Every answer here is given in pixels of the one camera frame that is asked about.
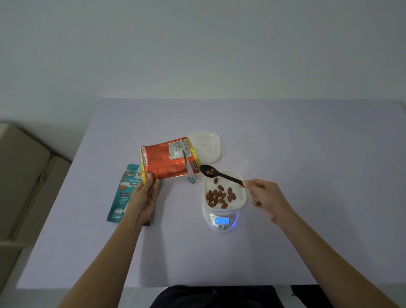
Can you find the person's left hand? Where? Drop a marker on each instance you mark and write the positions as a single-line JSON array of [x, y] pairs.
[[142, 203]]

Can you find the person's right hand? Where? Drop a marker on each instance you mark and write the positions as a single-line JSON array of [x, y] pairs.
[[272, 200]]

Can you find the teal roasted almonds bag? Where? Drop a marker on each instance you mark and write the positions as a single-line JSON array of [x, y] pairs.
[[119, 203]]

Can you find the white square plastic container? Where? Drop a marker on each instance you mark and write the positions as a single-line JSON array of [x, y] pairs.
[[207, 146], [240, 203]]

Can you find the orange salted almonds bag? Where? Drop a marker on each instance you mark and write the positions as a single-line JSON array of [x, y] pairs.
[[165, 161]]

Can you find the black plastic spoon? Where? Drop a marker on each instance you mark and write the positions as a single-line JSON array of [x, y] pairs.
[[228, 178]]

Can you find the almonds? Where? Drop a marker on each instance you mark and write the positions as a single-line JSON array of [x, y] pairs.
[[219, 198]]

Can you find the white kitchen scale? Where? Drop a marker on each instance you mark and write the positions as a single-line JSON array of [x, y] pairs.
[[222, 229]]

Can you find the person's left forearm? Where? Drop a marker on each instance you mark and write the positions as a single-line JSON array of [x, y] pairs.
[[104, 263]]

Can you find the person's right forearm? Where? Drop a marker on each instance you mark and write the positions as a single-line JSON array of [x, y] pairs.
[[330, 266]]

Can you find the person's black clothing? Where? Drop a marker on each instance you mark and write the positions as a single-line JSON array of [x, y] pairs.
[[215, 300]]

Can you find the teal binder clip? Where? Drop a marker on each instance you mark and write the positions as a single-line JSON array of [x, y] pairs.
[[192, 179]]

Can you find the beige sofa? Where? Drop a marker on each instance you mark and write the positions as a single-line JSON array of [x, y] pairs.
[[22, 177]]

